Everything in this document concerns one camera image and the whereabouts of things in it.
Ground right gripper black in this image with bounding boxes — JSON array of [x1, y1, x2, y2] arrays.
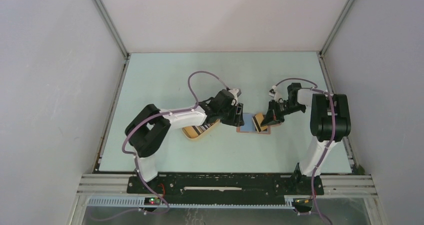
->
[[261, 99, 306, 127]]

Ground gold credit card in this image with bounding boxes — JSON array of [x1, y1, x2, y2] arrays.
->
[[252, 113, 269, 133]]

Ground brown leather card holder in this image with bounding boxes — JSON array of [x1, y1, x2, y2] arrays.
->
[[236, 113, 281, 135]]

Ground oval wooden tray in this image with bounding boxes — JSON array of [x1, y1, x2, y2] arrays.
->
[[181, 120, 221, 141]]

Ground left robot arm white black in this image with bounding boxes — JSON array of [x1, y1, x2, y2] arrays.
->
[[122, 88, 244, 193]]

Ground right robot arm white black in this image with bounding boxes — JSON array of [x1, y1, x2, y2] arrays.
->
[[261, 82, 352, 194]]

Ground striped cards in tray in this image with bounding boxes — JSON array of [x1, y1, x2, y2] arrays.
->
[[192, 123, 214, 136]]

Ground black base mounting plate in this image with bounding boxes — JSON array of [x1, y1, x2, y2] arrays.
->
[[126, 172, 324, 205]]

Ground right controller board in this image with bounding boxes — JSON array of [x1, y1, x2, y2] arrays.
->
[[293, 198, 314, 207]]

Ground controller board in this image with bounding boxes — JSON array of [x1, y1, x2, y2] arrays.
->
[[144, 197, 162, 206], [293, 198, 314, 207]]

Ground left controller board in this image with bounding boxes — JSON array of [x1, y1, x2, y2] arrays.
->
[[144, 197, 162, 206]]

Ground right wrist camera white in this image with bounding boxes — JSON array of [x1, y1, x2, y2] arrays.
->
[[268, 85, 283, 103]]

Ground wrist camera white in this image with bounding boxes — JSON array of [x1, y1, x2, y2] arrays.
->
[[228, 88, 242, 106], [268, 85, 283, 103]]

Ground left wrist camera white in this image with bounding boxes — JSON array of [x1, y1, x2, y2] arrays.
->
[[228, 88, 242, 106]]

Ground white cable duct strip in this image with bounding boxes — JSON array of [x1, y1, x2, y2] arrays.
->
[[86, 196, 295, 209]]

